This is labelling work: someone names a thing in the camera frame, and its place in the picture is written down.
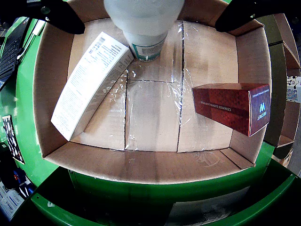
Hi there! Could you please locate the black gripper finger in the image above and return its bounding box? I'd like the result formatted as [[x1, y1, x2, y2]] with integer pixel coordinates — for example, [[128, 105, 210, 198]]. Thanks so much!
[[0, 0, 86, 35], [215, 0, 301, 32]]

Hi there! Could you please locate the translucent bottle with teal label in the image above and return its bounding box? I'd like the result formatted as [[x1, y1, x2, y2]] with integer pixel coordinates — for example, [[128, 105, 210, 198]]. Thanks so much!
[[103, 0, 185, 62]]

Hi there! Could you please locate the long white printed box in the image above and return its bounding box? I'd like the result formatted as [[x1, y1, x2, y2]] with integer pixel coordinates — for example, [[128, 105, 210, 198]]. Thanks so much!
[[50, 32, 135, 141]]

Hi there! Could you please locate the red carton box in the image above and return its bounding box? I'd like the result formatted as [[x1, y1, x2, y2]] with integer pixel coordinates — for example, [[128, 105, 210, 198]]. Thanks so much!
[[192, 82, 271, 137]]

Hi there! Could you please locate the divided cardboard box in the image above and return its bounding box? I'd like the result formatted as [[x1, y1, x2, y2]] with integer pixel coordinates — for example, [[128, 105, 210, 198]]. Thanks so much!
[[263, 13, 301, 148]]

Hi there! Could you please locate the shallow cardboard tray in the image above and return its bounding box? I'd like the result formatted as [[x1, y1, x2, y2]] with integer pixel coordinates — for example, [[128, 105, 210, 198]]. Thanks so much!
[[32, 0, 273, 185]]

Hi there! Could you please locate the small blue red box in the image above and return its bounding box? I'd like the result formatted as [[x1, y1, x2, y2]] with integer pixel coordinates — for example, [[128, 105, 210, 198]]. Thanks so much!
[[13, 169, 25, 184]]

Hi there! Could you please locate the white adapter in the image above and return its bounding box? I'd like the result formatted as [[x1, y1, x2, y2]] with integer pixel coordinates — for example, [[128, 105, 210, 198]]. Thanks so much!
[[32, 20, 47, 36]]

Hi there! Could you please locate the black laptop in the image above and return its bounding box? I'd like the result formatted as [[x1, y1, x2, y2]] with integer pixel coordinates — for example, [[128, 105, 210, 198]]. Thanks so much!
[[0, 17, 31, 91]]

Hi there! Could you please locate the black white red patterned card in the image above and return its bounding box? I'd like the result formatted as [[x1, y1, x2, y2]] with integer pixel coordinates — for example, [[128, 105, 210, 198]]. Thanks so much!
[[1, 114, 25, 165]]

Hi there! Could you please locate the brown carton with printed letters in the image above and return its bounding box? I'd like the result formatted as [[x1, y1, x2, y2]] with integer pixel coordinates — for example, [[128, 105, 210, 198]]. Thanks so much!
[[271, 145, 294, 168]]

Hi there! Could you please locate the black device with label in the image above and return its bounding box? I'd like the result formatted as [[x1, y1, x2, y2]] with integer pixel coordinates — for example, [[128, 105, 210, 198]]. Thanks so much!
[[0, 150, 17, 189]]

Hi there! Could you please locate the green metal shelf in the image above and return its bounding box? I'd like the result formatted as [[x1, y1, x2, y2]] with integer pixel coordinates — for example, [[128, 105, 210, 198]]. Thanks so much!
[[10, 141, 301, 226]]

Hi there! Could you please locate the printed paper sheet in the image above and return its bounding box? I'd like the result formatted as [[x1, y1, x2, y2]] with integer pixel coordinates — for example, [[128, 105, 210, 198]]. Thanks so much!
[[0, 183, 24, 222]]

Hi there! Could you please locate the white adapter cable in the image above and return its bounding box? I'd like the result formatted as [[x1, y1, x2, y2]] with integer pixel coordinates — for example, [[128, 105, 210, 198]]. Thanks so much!
[[16, 35, 36, 59]]

